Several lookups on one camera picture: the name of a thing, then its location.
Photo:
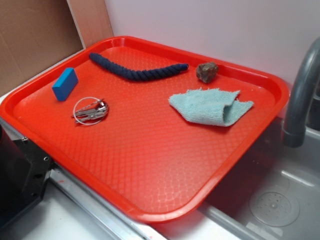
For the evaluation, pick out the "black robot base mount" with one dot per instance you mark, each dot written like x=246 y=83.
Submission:
x=24 y=170

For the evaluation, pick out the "grey sink basin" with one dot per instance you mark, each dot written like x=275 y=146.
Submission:
x=269 y=165

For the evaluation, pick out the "red plastic tray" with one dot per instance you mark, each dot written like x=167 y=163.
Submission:
x=143 y=157

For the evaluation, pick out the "grey curved faucet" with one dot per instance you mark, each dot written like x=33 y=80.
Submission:
x=303 y=109

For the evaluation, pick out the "brown rock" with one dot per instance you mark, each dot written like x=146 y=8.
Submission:
x=206 y=72

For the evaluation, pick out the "silver keys on wire ring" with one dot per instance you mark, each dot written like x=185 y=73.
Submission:
x=90 y=114

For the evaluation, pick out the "brown cardboard panel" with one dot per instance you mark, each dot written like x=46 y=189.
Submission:
x=37 y=34

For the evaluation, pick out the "light blue folded cloth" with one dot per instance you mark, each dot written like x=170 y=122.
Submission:
x=212 y=107

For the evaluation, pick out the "blue rectangular block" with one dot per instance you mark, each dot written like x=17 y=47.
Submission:
x=65 y=84

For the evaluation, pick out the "round sink drain cover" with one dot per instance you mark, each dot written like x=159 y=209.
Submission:
x=273 y=208

